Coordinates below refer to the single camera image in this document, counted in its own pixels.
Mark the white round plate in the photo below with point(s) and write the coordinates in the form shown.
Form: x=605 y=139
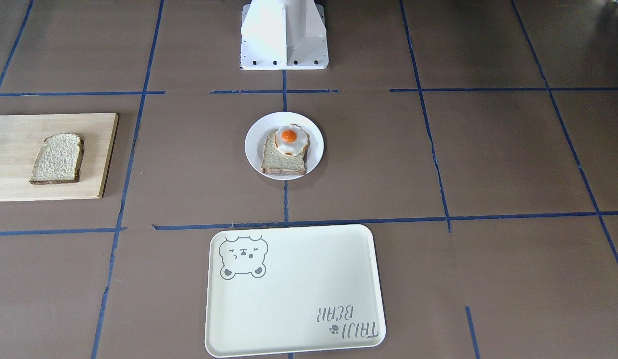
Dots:
x=257 y=135

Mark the wooden cutting board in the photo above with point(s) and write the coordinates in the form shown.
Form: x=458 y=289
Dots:
x=22 y=137

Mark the bread slice on plate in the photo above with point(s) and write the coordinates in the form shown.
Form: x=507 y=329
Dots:
x=276 y=163

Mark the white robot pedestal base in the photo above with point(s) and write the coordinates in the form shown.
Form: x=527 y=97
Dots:
x=283 y=35

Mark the cream bear tray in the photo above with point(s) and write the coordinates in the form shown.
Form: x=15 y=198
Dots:
x=302 y=289

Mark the fried egg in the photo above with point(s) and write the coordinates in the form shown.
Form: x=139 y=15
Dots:
x=291 y=140

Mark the bread slice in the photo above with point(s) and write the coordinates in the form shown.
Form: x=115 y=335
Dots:
x=276 y=163
x=58 y=160

